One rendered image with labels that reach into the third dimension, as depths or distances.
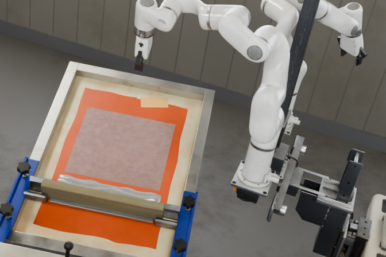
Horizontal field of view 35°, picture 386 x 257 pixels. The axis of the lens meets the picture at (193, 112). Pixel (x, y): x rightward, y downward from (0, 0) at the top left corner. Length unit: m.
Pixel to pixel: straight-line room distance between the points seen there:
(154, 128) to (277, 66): 0.55
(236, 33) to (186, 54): 2.92
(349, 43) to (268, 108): 0.82
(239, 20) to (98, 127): 0.70
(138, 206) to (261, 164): 0.50
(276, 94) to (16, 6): 3.69
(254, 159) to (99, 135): 0.57
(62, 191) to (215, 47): 2.92
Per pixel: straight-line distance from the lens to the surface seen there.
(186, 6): 2.18
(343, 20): 2.53
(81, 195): 2.04
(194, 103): 2.40
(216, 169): 4.20
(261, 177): 2.28
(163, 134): 2.30
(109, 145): 2.26
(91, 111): 2.36
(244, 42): 1.97
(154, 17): 2.12
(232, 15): 1.97
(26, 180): 2.14
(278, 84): 2.07
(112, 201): 2.02
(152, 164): 2.22
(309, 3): 2.20
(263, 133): 2.08
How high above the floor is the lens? 2.54
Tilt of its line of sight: 32 degrees down
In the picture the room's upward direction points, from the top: 11 degrees clockwise
